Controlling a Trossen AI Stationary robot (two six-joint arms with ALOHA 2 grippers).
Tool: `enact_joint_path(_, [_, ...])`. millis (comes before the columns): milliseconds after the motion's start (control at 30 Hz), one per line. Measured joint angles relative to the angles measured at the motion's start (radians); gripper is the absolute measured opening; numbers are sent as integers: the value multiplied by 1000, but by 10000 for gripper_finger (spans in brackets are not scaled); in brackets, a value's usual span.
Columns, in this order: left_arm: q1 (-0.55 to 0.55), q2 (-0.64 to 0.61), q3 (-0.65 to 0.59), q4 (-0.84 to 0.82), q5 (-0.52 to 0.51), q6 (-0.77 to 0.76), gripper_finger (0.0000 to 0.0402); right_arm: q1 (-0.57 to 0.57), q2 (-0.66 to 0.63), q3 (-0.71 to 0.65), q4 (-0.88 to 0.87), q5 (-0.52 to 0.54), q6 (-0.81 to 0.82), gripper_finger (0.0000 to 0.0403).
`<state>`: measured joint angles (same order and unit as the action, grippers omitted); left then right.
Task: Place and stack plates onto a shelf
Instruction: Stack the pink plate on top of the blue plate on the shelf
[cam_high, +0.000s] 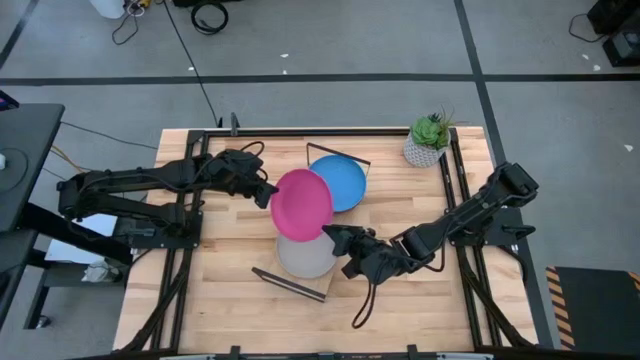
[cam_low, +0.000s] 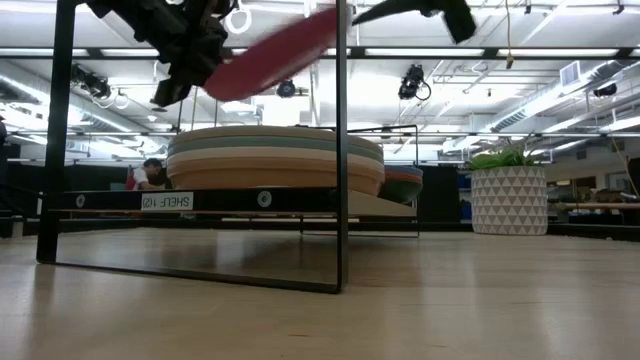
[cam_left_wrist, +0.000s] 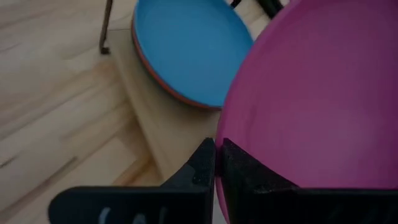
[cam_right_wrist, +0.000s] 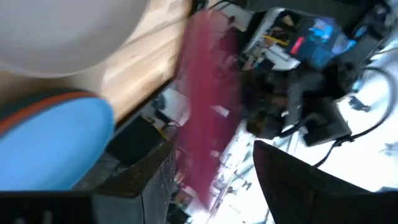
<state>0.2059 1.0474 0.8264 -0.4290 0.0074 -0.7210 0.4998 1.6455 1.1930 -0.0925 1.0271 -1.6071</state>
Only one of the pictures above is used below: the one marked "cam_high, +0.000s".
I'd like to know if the black mat with hazard stripes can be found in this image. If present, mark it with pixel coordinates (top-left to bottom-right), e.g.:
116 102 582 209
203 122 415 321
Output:
545 266 640 351

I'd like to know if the grey plate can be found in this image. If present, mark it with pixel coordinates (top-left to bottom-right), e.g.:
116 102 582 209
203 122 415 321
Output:
275 230 339 280

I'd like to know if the white bucket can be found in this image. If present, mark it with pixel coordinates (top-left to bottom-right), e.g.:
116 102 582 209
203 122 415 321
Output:
89 0 125 20

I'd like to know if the white paper sheet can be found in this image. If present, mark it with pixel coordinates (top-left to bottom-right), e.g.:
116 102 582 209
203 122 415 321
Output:
44 213 134 266

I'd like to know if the yellow floor cable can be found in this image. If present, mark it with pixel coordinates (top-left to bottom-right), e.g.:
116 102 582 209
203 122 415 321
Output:
49 144 96 174

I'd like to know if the black equipment cable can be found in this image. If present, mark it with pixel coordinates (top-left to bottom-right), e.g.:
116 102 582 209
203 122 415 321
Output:
568 12 606 44

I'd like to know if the round black pad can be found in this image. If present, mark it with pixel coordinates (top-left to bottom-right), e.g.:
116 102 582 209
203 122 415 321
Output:
0 148 29 194

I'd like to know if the black aluminium rig frame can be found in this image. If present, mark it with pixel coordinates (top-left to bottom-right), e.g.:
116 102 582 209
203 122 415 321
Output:
119 112 539 360

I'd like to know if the long black floor cable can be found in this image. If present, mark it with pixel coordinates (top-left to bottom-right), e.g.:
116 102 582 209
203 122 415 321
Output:
163 0 221 127

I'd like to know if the crumpled clear plastic bag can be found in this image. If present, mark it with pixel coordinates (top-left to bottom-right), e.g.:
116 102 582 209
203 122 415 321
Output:
82 259 124 284

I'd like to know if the black desk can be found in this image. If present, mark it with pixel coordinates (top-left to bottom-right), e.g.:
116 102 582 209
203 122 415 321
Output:
0 103 66 234

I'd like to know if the magenta pink plate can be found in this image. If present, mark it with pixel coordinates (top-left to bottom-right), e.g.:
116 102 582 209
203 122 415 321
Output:
269 168 335 244

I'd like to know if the succulent in white patterned pot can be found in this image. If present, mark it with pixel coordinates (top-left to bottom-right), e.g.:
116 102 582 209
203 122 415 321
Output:
402 107 466 169

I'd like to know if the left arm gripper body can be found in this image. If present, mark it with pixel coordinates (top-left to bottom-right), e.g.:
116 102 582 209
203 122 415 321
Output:
234 166 280 210

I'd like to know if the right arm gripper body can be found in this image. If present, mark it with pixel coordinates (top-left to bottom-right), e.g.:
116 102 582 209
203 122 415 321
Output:
342 227 409 286

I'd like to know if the black equipment box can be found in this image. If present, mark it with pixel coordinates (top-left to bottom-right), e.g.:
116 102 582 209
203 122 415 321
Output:
587 0 640 36

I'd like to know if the black metal stand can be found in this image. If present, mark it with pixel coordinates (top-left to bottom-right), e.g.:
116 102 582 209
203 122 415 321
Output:
0 202 134 331

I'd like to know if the blue plate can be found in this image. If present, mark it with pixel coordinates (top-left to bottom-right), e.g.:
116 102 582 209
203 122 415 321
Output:
308 153 368 214

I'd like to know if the coiled black cable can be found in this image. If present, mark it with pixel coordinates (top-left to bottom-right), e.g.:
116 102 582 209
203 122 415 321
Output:
190 2 230 36

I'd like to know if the looped thin black cable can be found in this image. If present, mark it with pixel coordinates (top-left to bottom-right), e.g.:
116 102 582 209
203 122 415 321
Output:
111 12 140 46

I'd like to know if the thin black desk cable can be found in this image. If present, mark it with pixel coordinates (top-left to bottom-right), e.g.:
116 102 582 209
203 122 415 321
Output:
59 121 159 151

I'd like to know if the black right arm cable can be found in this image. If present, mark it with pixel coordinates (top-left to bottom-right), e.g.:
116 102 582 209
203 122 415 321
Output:
351 277 382 330

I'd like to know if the wooden shelf with black frame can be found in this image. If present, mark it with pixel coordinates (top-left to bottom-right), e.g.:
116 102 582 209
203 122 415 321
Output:
252 141 373 304

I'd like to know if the black equipment case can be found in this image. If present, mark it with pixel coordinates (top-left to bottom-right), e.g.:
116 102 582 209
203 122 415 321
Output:
602 29 640 69

